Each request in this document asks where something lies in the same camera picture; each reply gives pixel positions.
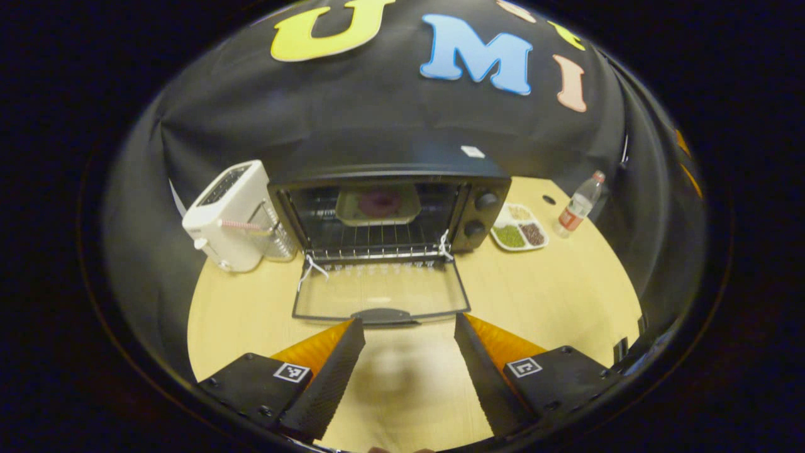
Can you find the clear plastic water bottle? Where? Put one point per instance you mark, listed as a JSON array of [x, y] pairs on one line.
[[573, 217]]

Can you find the black electric oven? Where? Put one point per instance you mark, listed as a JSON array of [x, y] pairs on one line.
[[487, 220]]

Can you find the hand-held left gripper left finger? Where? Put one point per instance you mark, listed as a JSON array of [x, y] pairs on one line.
[[327, 384]]

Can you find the white toaster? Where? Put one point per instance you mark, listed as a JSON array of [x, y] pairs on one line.
[[229, 245]]

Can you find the pink striped stick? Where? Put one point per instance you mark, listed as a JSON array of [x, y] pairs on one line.
[[239, 224]]

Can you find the square cream plate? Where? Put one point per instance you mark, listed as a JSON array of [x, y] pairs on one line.
[[346, 211]]

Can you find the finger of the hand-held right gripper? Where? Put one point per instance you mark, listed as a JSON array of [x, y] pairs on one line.
[[692, 181]]

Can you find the round pink food slice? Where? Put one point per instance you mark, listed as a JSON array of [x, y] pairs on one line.
[[379, 202]]

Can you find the black backdrop cloth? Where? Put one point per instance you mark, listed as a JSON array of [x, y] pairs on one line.
[[377, 119]]

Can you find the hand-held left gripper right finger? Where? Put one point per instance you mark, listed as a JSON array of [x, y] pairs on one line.
[[487, 384]]

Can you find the divided white tray of beans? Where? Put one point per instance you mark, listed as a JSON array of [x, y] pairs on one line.
[[510, 237]]

